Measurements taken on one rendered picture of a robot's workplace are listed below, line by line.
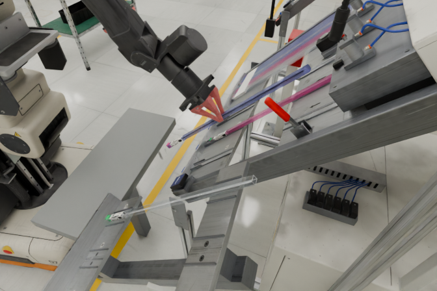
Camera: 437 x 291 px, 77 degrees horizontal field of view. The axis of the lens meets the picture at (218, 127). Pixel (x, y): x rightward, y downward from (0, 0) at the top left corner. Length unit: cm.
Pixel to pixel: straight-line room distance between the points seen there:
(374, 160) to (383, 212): 22
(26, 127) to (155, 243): 86
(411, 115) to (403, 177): 73
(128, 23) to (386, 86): 46
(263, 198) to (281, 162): 113
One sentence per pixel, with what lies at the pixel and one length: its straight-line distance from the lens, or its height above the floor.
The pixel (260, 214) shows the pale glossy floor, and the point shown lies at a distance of 164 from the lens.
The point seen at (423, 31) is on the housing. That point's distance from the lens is 46.
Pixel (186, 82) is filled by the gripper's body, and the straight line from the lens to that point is 63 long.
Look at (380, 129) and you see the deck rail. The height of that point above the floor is 113.
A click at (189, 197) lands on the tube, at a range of 55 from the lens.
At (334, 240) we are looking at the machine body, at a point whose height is 62.
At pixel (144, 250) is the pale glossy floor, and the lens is 158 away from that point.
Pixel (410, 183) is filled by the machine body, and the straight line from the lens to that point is 119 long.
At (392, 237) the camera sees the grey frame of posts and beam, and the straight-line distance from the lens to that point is 65.
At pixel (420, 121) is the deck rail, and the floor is 116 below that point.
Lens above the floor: 143
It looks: 44 degrees down
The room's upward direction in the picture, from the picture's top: straight up
